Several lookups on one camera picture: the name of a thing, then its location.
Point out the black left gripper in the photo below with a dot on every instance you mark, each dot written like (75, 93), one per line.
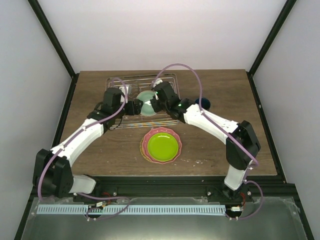
(134, 109)

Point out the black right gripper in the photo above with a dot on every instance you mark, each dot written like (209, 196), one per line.
(155, 107)

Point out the pale green bowl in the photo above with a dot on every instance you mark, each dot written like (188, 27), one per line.
(147, 103)

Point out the chrome wire dish rack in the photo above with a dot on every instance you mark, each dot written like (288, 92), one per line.
(139, 87)

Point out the lime green plate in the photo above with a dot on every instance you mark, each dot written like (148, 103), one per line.
(162, 147)

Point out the dark blue mug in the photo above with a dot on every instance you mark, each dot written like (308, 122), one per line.
(204, 103)

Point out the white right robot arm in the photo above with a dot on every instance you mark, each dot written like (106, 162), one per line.
(241, 142)

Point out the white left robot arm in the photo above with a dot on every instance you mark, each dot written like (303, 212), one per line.
(53, 168)

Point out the pink scalloped plate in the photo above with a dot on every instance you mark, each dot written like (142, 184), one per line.
(154, 131)

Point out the yellow plate under pink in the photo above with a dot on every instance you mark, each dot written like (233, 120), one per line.
(142, 151)

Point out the light blue slotted strip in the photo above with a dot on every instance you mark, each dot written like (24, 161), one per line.
(81, 209)

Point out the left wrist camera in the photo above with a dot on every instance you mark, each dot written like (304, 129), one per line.
(126, 89)

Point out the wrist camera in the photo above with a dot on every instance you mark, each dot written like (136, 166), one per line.
(126, 89)
(156, 82)

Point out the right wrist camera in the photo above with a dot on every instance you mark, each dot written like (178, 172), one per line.
(156, 82)

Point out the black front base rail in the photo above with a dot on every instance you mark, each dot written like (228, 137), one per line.
(208, 187)

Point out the black aluminium frame post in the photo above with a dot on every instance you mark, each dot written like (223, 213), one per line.
(43, 20)

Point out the black right frame post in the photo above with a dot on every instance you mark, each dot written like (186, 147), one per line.
(279, 22)

